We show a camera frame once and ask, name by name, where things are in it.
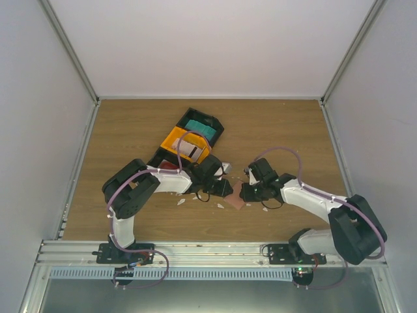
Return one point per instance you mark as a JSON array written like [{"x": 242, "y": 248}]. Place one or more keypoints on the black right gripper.
[{"x": 246, "y": 195}]

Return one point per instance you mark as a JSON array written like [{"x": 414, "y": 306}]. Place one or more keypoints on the black bin with teal cards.
[{"x": 205, "y": 119}]

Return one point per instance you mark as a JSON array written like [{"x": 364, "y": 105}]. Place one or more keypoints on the grey slotted cable duct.
[{"x": 176, "y": 273}]

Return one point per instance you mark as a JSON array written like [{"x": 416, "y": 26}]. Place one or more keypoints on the stack of red-white cards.
[{"x": 166, "y": 165}]

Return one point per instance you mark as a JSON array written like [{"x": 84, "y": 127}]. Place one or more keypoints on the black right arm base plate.
[{"x": 282, "y": 254}]

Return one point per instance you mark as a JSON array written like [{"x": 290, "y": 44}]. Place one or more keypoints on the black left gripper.
[{"x": 223, "y": 191}]

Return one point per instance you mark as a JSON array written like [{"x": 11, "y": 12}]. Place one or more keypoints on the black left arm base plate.
[{"x": 108, "y": 253}]

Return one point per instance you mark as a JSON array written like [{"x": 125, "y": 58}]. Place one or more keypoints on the stack of teal cards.
[{"x": 206, "y": 130}]

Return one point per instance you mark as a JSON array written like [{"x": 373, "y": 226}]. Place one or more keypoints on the aluminium front rail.
[{"x": 180, "y": 253}]

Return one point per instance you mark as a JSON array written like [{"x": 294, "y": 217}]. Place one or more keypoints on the yellow bin with white cards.
[{"x": 200, "y": 141}]

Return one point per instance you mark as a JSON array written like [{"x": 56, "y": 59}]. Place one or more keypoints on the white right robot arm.
[{"x": 355, "y": 233}]

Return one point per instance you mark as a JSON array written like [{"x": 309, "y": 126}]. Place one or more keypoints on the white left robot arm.
[{"x": 131, "y": 188}]

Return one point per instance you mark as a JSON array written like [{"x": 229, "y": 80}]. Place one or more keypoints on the black bin with red cards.
[{"x": 160, "y": 155}]

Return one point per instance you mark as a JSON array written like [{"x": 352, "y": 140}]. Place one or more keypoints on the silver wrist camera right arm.
[{"x": 252, "y": 179}]

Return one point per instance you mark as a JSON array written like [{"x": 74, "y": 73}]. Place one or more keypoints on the stack of white cards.
[{"x": 188, "y": 149}]

